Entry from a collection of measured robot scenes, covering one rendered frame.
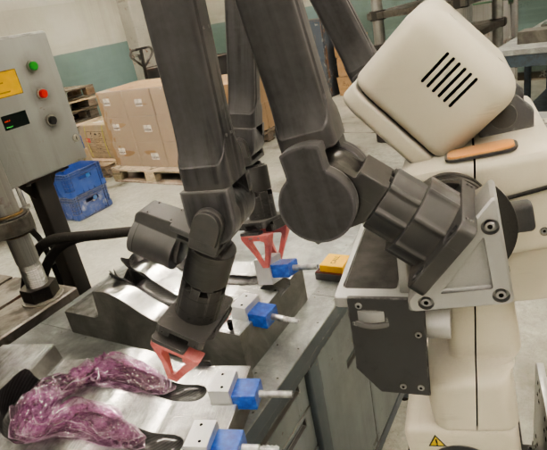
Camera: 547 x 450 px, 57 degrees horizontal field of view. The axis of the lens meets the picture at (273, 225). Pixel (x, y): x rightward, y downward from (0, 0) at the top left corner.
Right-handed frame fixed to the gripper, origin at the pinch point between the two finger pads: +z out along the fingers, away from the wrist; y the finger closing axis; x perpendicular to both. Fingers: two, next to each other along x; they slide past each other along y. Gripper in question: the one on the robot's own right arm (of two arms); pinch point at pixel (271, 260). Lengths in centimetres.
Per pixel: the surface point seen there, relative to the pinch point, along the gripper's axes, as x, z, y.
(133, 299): -25.6, 2.5, 15.6
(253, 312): 1.6, 6.5, 12.2
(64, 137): -80, -37, -21
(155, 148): -302, -36, -293
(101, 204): -319, 4, -226
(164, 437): -1.1, 16.4, 37.2
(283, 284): -0.6, 6.5, -3.3
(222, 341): -3.5, 10.5, 16.6
